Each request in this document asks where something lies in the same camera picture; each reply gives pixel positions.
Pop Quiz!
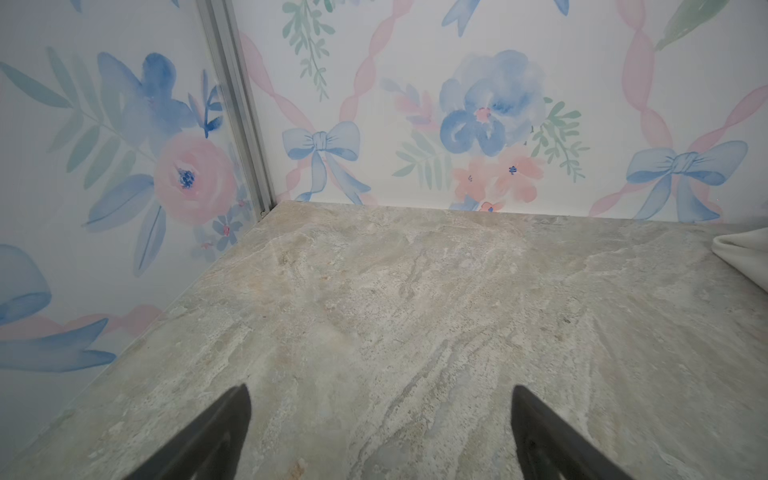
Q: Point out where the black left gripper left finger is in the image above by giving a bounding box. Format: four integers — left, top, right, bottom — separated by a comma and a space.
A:
127, 384, 252, 479

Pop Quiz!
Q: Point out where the aluminium corner post left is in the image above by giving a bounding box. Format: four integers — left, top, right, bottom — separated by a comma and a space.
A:
196, 0, 276, 219

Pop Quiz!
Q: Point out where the white cloth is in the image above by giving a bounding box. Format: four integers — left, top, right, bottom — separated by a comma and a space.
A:
712, 228, 768, 291

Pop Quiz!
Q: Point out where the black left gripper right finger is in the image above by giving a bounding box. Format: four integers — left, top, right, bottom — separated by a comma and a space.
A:
511, 385, 631, 480

